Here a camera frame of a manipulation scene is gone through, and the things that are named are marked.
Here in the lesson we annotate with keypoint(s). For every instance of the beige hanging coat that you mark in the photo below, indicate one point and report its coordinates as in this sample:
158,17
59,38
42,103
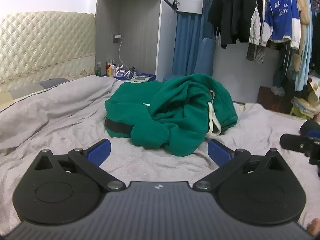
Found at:
302,7

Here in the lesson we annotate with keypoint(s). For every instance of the dotted patterned fabric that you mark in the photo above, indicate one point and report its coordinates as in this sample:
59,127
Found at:
314,85

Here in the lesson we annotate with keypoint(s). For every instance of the grey quilt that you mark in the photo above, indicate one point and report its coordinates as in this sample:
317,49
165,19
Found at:
55,105

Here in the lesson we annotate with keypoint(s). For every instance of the light blue hanging garment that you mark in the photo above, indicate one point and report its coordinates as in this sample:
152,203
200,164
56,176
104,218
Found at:
303,62

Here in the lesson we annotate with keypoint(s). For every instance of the person's right forearm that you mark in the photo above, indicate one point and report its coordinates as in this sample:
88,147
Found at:
314,227

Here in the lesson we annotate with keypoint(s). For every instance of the black hanging hoodie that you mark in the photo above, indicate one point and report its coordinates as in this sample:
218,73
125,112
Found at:
215,10

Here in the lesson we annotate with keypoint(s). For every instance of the blue curtain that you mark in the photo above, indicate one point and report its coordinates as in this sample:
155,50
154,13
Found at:
185,45

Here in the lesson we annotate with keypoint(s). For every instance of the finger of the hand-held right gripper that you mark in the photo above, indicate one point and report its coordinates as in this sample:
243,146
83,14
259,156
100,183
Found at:
311,127
295,142

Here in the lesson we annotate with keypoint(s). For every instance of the grey striped hanging garment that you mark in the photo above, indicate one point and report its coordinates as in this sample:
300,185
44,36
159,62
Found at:
256,52

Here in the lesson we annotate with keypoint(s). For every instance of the brown box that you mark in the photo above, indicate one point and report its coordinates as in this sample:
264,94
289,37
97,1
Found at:
271,102

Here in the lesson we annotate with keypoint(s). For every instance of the white flat device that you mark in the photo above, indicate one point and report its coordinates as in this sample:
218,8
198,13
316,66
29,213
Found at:
140,78

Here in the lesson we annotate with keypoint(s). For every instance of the cream quilted headboard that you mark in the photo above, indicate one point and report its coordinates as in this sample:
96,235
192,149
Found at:
45,45

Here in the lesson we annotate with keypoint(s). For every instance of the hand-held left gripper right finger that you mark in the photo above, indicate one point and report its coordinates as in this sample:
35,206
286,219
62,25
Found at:
218,152

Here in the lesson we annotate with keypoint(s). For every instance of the clear plastic bag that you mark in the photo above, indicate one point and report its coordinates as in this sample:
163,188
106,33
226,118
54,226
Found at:
278,90

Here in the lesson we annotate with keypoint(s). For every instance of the grey patchwork pillow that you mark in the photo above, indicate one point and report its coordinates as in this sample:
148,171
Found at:
30,90

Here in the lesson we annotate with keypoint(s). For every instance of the blue and white jacket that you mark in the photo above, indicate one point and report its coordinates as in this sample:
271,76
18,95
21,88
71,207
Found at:
281,17

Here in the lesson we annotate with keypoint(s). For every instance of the grey bed blanket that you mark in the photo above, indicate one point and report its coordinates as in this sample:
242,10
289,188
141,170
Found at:
262,130

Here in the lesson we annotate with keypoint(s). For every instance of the dark hanging jeans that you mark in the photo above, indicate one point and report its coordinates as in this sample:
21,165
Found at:
281,65

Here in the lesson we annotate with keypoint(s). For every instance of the black hanging coat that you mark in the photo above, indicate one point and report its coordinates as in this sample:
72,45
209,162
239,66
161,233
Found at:
237,12

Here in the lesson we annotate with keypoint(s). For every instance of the green hoodie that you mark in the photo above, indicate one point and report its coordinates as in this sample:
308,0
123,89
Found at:
175,110

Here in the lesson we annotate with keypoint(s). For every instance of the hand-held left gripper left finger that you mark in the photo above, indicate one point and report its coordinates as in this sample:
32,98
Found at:
100,150

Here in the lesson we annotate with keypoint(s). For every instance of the wall socket with charger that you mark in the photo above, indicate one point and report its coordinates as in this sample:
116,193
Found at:
116,38

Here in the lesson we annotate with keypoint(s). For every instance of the cluster of toiletry bottles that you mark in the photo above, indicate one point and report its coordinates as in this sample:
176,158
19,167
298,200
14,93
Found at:
110,71

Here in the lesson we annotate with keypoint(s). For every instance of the green stool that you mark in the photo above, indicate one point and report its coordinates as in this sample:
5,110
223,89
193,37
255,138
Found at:
296,111

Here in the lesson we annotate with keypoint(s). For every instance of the blue nightstand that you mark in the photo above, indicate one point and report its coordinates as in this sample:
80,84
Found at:
150,76

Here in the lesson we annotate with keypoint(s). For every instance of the stack of yellow folded cloths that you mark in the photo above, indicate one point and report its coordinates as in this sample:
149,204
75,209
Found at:
303,103

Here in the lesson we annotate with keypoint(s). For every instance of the white hanging jacket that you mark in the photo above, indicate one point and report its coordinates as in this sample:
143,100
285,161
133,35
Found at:
255,27

